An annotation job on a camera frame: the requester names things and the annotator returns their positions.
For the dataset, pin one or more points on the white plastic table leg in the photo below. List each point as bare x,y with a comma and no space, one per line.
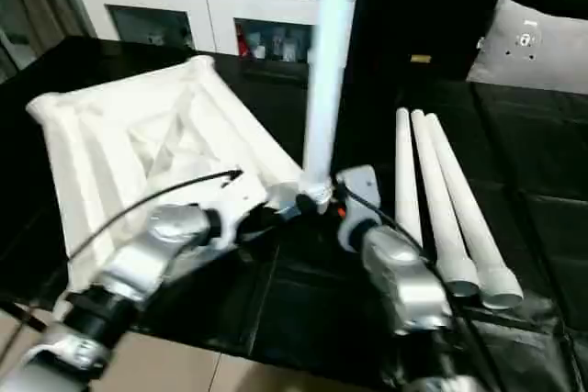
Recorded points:
408,171
436,199
328,66
468,208

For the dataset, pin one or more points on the white plastic table top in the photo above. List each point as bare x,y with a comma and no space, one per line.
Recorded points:
115,135

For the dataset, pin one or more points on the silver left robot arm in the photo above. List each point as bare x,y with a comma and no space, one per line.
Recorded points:
133,263

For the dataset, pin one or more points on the black work mat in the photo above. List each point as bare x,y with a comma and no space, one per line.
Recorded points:
528,181

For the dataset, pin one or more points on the black speaker box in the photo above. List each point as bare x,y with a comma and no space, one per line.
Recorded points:
413,6

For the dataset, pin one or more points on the grey cushion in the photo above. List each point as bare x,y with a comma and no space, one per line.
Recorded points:
533,52

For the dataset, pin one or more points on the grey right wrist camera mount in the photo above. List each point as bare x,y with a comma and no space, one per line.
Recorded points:
360,199

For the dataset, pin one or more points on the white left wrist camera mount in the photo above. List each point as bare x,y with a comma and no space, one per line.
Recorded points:
239,204

